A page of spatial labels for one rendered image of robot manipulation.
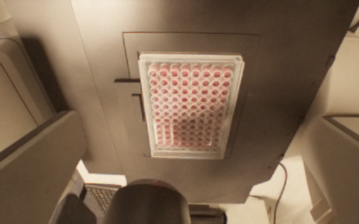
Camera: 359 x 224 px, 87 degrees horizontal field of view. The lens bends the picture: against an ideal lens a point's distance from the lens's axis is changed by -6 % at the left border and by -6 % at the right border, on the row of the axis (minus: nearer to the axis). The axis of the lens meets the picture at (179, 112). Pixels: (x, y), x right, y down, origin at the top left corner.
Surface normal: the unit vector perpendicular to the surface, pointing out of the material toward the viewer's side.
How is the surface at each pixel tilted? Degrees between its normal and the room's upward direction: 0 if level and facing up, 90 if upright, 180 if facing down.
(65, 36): 0
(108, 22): 0
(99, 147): 0
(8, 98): 71
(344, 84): 29
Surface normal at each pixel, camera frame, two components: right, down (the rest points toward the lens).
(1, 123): 0.93, 0.23
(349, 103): -0.03, 0.19
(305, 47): -0.04, 0.65
